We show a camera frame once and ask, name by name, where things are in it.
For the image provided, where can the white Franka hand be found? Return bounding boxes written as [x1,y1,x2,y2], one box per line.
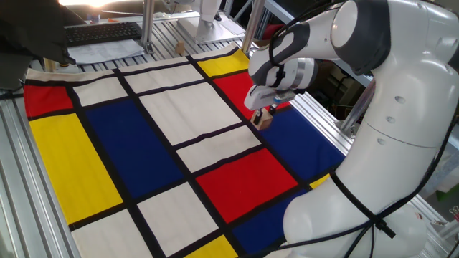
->
[244,85,280,125]

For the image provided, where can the small wooden cube block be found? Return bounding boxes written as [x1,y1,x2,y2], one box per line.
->
[250,110,274,131]

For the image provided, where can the Mondrian pattern colour-block cloth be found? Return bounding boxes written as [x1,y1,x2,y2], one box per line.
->
[23,44,346,258]

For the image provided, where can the red object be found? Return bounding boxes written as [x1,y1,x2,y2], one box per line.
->
[263,23,284,40]

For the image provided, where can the white column on metal plate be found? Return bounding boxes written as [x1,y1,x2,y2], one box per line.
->
[177,0,247,46]

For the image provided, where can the white paper sheets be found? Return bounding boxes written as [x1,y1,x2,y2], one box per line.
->
[67,38,145,65]

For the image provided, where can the black computer keyboard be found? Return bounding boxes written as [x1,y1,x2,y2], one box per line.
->
[64,21,143,47]

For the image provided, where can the green object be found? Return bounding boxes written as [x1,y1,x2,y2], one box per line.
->
[435,189,459,212]

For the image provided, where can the silver bar-shaped wrist camera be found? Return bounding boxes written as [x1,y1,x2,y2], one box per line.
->
[267,89,298,105]

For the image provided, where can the aluminium frame post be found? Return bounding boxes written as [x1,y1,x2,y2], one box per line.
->
[139,0,156,54]
[240,0,266,54]

